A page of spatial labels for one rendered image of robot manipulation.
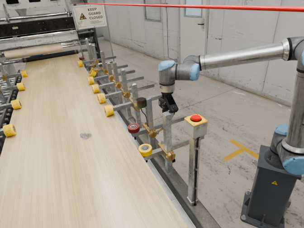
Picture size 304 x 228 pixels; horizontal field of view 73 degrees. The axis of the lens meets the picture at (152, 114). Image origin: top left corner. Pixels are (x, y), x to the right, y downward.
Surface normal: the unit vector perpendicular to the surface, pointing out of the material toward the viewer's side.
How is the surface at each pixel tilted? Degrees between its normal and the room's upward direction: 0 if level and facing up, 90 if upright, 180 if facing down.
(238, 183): 0
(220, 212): 0
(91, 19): 90
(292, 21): 90
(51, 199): 0
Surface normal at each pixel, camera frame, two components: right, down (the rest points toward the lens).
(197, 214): -0.07, -0.86
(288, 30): -0.85, 0.32
